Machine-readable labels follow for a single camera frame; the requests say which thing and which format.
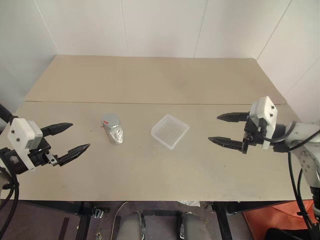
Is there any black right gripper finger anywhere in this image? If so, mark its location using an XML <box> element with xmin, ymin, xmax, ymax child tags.
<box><xmin>207</xmin><ymin>136</ymin><xmax>245</xmax><ymax>153</ymax></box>
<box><xmin>216</xmin><ymin>112</ymin><xmax>250</xmax><ymax>124</ymax></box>

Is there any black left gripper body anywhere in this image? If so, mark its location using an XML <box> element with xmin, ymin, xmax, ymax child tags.
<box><xmin>27</xmin><ymin>136</ymin><xmax>61</xmax><ymax>168</ymax></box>

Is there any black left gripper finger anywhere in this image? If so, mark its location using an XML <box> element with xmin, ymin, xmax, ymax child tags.
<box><xmin>40</xmin><ymin>122</ymin><xmax>74</xmax><ymax>138</ymax></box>
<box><xmin>57</xmin><ymin>143</ymin><xmax>92</xmax><ymax>167</ymax></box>

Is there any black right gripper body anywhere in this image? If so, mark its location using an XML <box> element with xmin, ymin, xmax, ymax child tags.
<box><xmin>241</xmin><ymin>115</ymin><xmax>270</xmax><ymax>155</ymax></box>

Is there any silver foil-wrapped jar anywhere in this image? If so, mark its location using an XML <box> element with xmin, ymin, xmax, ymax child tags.
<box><xmin>102</xmin><ymin>122</ymin><xmax>125</xmax><ymax>145</ymax></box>

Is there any grey bottle cap red mark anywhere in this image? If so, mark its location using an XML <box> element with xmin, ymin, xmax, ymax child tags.
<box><xmin>100</xmin><ymin>113</ymin><xmax>121</xmax><ymax>129</ymax></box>

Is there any clear square plastic container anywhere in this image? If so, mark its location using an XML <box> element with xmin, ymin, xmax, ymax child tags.
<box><xmin>150</xmin><ymin>113</ymin><xmax>191</xmax><ymax>151</ymax></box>

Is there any crumpled foil scrap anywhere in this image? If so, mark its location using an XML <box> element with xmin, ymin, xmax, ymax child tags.
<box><xmin>177</xmin><ymin>199</ymin><xmax>201</xmax><ymax>208</ymax></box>

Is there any orange floor sheet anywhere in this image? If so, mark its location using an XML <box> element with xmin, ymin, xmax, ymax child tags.
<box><xmin>242</xmin><ymin>199</ymin><xmax>320</xmax><ymax>237</ymax></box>

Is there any grey rounded robot leg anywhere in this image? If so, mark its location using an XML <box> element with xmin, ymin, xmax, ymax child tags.
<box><xmin>180</xmin><ymin>211</ymin><xmax>204</xmax><ymax>240</ymax></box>
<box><xmin>118</xmin><ymin>211</ymin><xmax>143</xmax><ymax>240</ymax></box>

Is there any black object on floor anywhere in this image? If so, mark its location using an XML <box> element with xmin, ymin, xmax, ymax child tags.
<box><xmin>265</xmin><ymin>226</ymin><xmax>310</xmax><ymax>240</ymax></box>

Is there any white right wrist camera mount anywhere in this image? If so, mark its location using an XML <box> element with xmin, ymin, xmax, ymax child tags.
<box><xmin>249</xmin><ymin>95</ymin><xmax>279</xmax><ymax>151</ymax></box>

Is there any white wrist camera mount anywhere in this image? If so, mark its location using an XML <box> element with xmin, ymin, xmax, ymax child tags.
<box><xmin>6</xmin><ymin>117</ymin><xmax>44</xmax><ymax>171</ymax></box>
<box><xmin>249</xmin><ymin>95</ymin><xmax>279</xmax><ymax>151</ymax></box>

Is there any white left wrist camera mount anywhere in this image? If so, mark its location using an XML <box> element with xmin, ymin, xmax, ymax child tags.
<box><xmin>6</xmin><ymin>117</ymin><xmax>44</xmax><ymax>171</ymax></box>

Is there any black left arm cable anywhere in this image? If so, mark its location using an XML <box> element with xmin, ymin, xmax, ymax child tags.
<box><xmin>0</xmin><ymin>152</ymin><xmax>21</xmax><ymax>227</ymax></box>

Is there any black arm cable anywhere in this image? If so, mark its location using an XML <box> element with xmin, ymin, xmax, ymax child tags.
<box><xmin>271</xmin><ymin>120</ymin><xmax>316</xmax><ymax>240</ymax></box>
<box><xmin>0</xmin><ymin>152</ymin><xmax>21</xmax><ymax>227</ymax></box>

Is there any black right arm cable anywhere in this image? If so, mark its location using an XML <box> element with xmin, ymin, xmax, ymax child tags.
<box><xmin>271</xmin><ymin>120</ymin><xmax>316</xmax><ymax>240</ymax></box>

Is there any small metal frame bracket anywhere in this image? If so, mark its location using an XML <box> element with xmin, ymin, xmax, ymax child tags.
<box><xmin>91</xmin><ymin>205</ymin><xmax>111</xmax><ymax>218</ymax></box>

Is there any black metal table frame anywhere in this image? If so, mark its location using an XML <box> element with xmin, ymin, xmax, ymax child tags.
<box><xmin>0</xmin><ymin>199</ymin><xmax>316</xmax><ymax>240</ymax></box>

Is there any thin white floor cable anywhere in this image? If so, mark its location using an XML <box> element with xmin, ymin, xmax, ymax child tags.
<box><xmin>110</xmin><ymin>201</ymin><xmax>130</xmax><ymax>240</ymax></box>

